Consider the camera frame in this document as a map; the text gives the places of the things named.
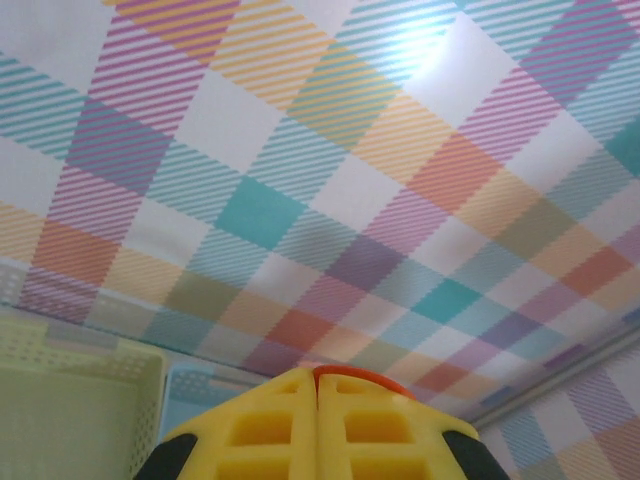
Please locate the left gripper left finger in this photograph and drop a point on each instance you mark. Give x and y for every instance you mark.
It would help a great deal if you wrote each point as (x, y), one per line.
(260, 430)

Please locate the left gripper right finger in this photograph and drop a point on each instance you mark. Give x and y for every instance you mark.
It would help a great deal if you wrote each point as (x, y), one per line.
(380, 435)

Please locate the blue perforated plastic basket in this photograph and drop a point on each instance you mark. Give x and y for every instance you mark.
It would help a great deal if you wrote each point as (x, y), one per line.
(200, 387)

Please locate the green perforated plastic basket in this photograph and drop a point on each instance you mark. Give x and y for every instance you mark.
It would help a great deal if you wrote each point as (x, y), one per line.
(75, 400)

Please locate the aluminium upright frame post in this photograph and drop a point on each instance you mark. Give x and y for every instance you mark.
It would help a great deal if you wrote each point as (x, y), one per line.
(560, 376)

